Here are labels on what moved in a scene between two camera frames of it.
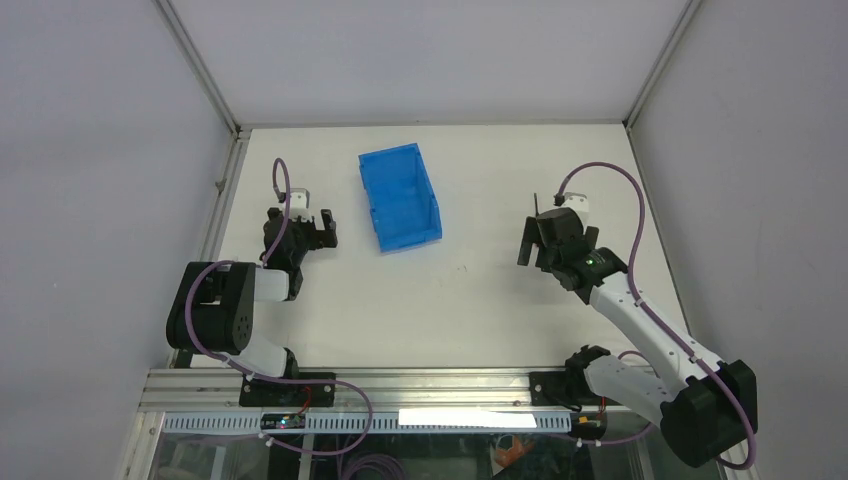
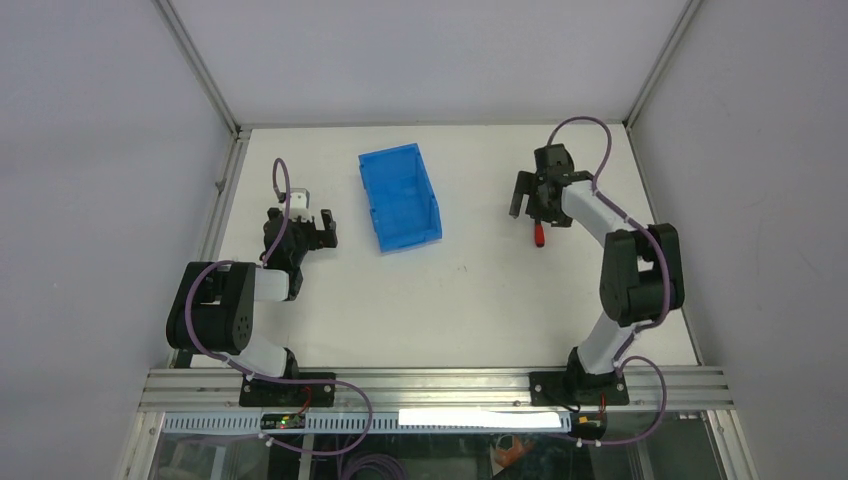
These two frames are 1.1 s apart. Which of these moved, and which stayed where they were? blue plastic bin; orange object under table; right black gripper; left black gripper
Moved: right black gripper
Stayed: blue plastic bin; left black gripper; orange object under table
